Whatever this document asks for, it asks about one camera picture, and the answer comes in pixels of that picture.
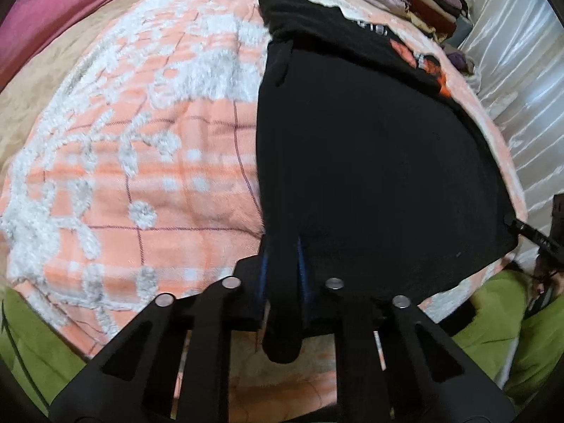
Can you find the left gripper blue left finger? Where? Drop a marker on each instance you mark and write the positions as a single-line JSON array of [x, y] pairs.
[[263, 254]]

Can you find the white satin curtain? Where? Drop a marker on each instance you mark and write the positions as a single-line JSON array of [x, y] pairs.
[[518, 48]]

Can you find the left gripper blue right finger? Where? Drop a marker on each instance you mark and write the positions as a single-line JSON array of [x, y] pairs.
[[303, 273]]

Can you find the bag of clothes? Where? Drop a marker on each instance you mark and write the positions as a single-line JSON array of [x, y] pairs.
[[462, 62]]

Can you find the pink duvet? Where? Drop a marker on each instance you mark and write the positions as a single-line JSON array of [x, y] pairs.
[[31, 25]]

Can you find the person's right hand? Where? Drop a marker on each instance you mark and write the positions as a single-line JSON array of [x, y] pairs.
[[547, 283]]

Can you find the black long sleeve sweater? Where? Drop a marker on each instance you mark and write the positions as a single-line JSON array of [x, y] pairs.
[[363, 153]]

